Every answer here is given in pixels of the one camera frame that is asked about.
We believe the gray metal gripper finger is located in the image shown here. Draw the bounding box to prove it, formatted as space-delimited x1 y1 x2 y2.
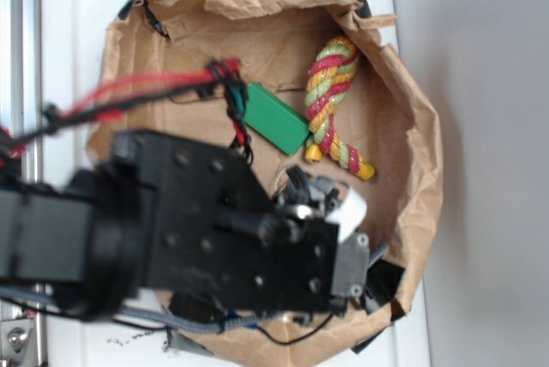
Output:
329 232 389 316

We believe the red and black cable bundle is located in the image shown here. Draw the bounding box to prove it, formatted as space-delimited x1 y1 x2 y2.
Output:
0 57 254 166

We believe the gray braided cable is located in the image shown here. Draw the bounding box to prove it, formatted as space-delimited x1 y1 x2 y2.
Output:
0 285 335 346

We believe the brown paper bag container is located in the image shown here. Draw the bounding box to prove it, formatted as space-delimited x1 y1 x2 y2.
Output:
101 0 443 366

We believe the white plastic tray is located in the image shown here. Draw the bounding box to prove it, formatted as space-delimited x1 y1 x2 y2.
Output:
41 0 431 366

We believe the metal frame rail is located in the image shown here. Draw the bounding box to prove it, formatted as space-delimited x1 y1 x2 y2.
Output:
1 0 48 366

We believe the multicolour twisted rope toy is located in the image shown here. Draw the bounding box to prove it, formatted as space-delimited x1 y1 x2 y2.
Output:
305 36 375 181

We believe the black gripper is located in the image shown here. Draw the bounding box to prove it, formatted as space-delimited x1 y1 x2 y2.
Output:
109 130 367 313

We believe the green rectangular block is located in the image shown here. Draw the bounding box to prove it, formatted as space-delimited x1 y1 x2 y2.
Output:
244 82 310 156

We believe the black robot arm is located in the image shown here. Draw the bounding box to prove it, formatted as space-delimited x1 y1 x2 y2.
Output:
1 130 380 330

